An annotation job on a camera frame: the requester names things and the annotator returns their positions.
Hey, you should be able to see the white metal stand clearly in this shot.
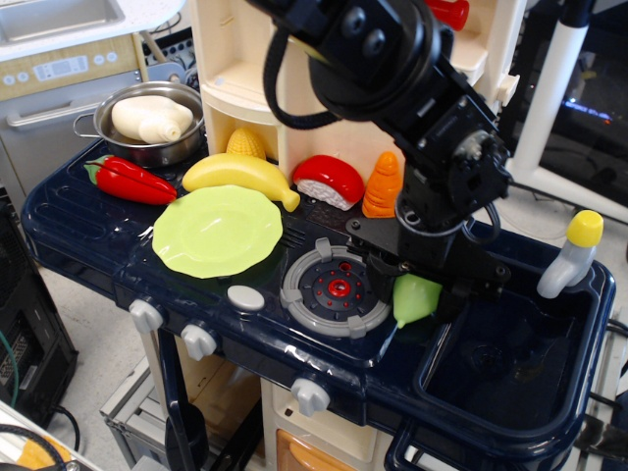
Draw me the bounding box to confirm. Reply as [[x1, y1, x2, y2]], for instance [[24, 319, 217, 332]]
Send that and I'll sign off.
[[506, 1, 627, 223]]

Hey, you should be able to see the cream toy squeeze bottle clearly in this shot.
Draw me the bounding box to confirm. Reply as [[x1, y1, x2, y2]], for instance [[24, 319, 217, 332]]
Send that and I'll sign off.
[[111, 95, 193, 144]]

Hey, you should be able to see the yellow toy corn cob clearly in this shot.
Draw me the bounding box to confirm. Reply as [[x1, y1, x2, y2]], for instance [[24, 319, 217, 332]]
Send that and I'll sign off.
[[226, 128, 266, 160]]

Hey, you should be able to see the grey and yellow toy faucet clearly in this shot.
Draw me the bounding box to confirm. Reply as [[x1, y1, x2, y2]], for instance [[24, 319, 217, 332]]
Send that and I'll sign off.
[[537, 210, 604, 299]]

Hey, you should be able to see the grey oval button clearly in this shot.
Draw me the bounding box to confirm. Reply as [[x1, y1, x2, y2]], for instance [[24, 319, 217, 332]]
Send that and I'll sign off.
[[227, 285, 265, 312]]

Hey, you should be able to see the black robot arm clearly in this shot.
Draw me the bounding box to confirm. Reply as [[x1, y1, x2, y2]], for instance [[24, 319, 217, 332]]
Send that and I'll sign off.
[[257, 1, 511, 323]]

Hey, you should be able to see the grey toy stove burner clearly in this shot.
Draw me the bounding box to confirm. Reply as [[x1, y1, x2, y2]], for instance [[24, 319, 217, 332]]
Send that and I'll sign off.
[[280, 237, 391, 340]]

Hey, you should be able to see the red toy ketchup bottle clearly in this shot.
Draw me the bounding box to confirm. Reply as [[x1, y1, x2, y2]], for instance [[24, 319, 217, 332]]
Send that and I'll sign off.
[[425, 0, 470, 31]]

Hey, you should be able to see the grey stove knob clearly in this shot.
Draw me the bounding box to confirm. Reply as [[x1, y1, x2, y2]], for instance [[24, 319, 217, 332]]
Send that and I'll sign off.
[[129, 299, 164, 334], [290, 378, 331, 417], [181, 324, 217, 361]]

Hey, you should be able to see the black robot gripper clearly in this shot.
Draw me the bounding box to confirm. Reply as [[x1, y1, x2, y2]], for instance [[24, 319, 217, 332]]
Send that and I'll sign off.
[[345, 203, 510, 324]]

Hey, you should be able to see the red toy chili pepper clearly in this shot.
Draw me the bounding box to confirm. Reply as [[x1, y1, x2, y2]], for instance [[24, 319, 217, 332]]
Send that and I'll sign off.
[[83, 155, 178, 205]]

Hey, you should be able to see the black computer case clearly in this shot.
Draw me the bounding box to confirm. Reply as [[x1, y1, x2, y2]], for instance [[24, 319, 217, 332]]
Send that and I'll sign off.
[[1, 202, 78, 428]]

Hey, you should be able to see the grey middle stove knob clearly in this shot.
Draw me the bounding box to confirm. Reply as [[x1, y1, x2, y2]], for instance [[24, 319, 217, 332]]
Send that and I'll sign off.
[[181, 324, 217, 361]]

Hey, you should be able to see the navy toy kitchen counter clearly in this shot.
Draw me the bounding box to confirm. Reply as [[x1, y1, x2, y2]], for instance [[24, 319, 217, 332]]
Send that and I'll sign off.
[[22, 141, 615, 470]]

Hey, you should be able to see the grey left stove knob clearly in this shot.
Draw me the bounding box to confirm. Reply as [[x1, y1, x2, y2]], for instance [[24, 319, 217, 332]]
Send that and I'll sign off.
[[129, 299, 164, 334]]

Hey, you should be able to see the light green toy plate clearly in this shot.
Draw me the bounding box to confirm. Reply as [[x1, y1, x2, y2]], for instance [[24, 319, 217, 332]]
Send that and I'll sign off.
[[152, 185, 283, 279]]

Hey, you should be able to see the grey toy dishwasher cabinet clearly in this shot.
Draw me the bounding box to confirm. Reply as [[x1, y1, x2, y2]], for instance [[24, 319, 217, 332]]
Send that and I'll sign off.
[[1, 1, 166, 206]]

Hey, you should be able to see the green toy pear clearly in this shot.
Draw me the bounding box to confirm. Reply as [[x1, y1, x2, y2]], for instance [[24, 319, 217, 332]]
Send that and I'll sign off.
[[392, 274, 443, 329]]

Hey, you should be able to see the cream toy kitchen shelf unit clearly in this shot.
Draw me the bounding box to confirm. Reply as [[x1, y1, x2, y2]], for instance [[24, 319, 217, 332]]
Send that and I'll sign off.
[[191, 1, 523, 188]]

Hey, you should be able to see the silver metal pot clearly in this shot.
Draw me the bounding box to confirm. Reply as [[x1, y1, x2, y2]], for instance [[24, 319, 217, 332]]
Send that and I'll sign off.
[[73, 81, 204, 168]]

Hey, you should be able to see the red tuna sushi toy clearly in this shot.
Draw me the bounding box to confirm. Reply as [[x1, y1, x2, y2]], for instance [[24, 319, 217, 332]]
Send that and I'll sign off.
[[293, 154, 365, 211]]

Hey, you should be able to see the orange toy carrot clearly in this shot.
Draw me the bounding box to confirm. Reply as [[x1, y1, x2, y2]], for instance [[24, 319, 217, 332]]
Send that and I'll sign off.
[[362, 151, 402, 219]]

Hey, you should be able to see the grey right stove knob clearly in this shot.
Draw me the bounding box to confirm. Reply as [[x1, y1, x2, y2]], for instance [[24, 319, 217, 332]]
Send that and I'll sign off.
[[290, 378, 331, 417]]

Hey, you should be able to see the orange toy drawer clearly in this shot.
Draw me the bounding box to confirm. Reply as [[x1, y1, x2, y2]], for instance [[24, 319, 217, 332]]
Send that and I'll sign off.
[[276, 430, 352, 471]]

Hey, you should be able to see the yellow toy banana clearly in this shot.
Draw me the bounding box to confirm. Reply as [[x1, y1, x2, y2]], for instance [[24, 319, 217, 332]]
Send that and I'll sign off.
[[182, 153, 300, 212]]

